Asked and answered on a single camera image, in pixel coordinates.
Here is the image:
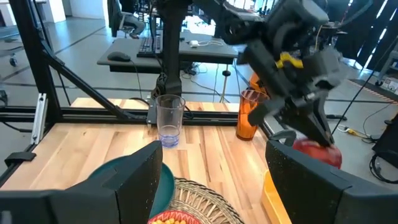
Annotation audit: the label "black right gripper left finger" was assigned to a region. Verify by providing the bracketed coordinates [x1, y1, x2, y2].
[0, 140, 164, 224]

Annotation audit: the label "red bowl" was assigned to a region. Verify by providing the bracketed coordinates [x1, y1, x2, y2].
[147, 210, 203, 224]

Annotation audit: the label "black office desk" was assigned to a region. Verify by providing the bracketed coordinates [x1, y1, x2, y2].
[96, 30, 240, 75]

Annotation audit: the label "black keyboard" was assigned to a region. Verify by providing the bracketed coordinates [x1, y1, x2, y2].
[136, 34, 163, 58]

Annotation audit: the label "black partition screen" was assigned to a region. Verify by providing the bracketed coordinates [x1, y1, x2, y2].
[326, 0, 398, 72]

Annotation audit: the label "yellow plastic bin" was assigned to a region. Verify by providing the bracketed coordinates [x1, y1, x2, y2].
[261, 169, 293, 224]

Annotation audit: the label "silver aluminium bracket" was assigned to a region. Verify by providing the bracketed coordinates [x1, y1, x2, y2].
[30, 92, 49, 146]

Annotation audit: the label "red apple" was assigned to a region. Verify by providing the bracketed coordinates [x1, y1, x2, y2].
[292, 138, 343, 170]

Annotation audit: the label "orange plastic cup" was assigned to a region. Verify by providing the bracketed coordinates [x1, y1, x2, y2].
[235, 89, 271, 142]

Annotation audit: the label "teal round plate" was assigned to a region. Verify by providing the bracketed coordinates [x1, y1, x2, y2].
[88, 154, 176, 219]

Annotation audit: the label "yellow cereal balls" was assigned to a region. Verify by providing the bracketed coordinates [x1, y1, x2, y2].
[152, 217, 187, 224]

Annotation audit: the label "black cable bundle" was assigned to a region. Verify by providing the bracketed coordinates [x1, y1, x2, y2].
[369, 154, 398, 184]

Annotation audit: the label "round woven wicker placemat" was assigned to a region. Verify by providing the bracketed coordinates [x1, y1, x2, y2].
[167, 177, 245, 224]

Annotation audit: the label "clear plastic cup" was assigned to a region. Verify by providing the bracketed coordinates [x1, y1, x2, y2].
[155, 94, 187, 149]

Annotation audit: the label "black aluminium table frame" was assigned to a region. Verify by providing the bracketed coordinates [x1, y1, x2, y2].
[0, 0, 271, 187]

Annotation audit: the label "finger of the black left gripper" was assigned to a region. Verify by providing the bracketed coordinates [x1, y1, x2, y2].
[281, 107, 327, 146]
[310, 93, 336, 147]

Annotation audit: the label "black office chair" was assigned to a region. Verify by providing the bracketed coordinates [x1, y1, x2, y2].
[107, 0, 127, 38]

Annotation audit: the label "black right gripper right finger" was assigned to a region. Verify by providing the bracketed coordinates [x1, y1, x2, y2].
[265, 139, 398, 224]

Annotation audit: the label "white charger with cord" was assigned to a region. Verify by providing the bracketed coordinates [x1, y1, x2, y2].
[188, 39, 224, 49]

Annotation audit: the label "black tripod stand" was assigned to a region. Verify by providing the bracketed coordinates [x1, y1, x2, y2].
[330, 30, 398, 135]

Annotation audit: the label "black computer mouse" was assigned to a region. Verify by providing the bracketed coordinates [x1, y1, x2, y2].
[107, 50, 132, 63]

